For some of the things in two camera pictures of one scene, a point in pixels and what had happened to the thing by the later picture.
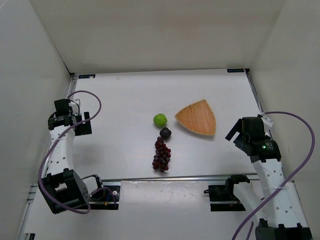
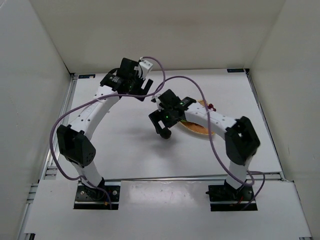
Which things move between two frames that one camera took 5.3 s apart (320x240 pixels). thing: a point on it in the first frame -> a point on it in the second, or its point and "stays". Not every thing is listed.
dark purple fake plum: [165, 133] stays
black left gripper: [83, 124] -> [144, 88]
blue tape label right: [235, 70] stays
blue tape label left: [91, 76] stays
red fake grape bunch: [162, 156] -> [211, 106]
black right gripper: [236, 135] -> [158, 120]
